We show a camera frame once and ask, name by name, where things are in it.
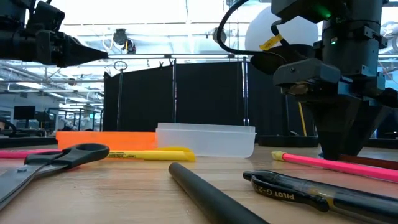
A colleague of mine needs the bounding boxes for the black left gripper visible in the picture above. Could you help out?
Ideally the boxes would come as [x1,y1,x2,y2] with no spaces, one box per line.
[32,29,109,68]

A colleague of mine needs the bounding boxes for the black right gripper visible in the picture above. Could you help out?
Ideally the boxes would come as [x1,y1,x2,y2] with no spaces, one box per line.
[300,40,398,161]

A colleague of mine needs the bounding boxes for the pink pencil with eraser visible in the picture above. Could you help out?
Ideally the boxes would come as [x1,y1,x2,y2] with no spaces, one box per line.
[271,151,398,184]

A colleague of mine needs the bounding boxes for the black Pilot gel pen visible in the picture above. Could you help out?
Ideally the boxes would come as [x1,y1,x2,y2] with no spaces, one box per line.
[242,170,398,224]

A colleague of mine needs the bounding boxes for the pink highlighter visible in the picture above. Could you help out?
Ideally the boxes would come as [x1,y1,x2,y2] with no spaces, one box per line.
[0,149,62,160]

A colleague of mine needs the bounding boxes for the yellow highlighter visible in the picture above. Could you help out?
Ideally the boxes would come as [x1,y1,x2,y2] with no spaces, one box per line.
[107,146,197,162]

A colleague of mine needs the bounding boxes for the clear plastic supply box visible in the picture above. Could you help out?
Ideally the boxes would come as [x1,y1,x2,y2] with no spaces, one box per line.
[155,122,257,159]

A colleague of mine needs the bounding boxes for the dark computer monitor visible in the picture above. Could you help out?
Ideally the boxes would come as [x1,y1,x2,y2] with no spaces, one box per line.
[13,105,36,121]

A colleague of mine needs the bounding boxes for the orange plastic tray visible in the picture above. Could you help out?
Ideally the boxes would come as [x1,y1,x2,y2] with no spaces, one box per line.
[55,131,158,152]

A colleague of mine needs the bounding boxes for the black curtain partition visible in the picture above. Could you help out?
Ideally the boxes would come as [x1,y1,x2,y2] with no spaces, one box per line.
[103,61,315,132]

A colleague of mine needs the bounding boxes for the black cylindrical marker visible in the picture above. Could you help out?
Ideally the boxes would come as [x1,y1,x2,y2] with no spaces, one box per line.
[168,162,270,224]

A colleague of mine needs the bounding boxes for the ceiling-hung camera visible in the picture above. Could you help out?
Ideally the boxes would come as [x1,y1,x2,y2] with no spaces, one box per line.
[112,28,137,55]

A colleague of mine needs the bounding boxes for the yellow cord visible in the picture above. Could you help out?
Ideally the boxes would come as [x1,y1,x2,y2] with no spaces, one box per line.
[297,101,308,137]

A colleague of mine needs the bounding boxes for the ring-topped pole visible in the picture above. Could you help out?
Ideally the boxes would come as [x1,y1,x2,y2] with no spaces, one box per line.
[113,60,129,131]

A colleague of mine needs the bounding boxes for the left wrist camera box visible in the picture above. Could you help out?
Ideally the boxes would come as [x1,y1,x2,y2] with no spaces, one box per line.
[26,0,66,34]

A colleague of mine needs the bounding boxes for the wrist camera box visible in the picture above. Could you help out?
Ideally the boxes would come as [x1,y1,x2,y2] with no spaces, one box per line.
[26,0,66,34]
[273,58,342,96]

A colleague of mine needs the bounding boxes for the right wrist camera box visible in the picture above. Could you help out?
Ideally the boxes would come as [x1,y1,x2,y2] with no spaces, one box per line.
[273,58,342,96]

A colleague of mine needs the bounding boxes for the black-handled scissors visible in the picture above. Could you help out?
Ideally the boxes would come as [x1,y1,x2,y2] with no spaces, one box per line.
[0,142,111,211]

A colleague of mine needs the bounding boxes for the black table frame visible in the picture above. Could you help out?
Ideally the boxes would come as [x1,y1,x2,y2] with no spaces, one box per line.
[0,136,398,149]

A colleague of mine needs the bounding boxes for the yellow cable tag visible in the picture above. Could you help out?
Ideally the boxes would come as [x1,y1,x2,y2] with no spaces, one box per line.
[259,33,284,51]

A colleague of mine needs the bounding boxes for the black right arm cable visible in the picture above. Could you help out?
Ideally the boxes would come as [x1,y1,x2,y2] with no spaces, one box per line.
[216,0,312,63]

